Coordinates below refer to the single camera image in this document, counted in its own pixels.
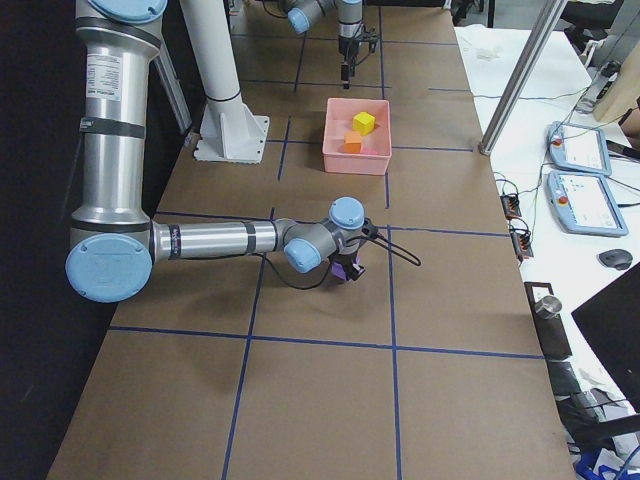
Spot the lower teach pendant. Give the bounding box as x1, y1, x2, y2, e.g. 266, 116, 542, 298
546, 170, 629, 238

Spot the orange connector board far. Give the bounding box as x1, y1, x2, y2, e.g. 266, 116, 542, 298
500, 193, 522, 220

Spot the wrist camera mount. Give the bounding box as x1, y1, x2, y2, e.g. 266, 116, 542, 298
358, 23, 379, 54
360, 217, 380, 245

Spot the teach pendant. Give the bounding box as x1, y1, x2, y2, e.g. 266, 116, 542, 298
546, 170, 629, 238
547, 121, 612, 176

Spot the black monitor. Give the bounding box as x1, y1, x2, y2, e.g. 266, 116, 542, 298
572, 265, 640, 410

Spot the yellow foam block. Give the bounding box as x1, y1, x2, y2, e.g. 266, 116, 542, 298
352, 111, 376, 136

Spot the pink plastic bin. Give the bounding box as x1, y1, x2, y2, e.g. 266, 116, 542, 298
322, 98, 392, 176

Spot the silver metal cylinder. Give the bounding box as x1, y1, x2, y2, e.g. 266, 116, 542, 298
534, 295, 562, 320

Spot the upper teach pendant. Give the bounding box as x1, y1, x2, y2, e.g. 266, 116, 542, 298
547, 121, 612, 176

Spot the orange foam block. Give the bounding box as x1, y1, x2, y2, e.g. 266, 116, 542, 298
342, 130, 363, 154

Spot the purple foam block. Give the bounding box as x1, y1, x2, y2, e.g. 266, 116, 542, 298
331, 263, 350, 282

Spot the white mounting column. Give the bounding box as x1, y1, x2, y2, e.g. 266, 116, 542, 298
181, 0, 270, 164

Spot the black computer mouse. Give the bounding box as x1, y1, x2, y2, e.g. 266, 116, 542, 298
597, 249, 633, 271

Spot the orange connector board near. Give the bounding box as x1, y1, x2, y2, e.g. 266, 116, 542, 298
509, 225, 534, 262

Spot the orange connector board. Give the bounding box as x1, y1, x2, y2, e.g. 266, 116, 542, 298
500, 193, 522, 220
509, 225, 534, 262

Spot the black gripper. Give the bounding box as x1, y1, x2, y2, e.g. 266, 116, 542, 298
338, 36, 360, 90
332, 247, 366, 281

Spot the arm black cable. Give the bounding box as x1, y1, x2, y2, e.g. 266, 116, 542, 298
249, 227, 422, 291

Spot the aluminium frame post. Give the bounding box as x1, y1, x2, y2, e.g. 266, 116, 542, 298
478, 0, 568, 156

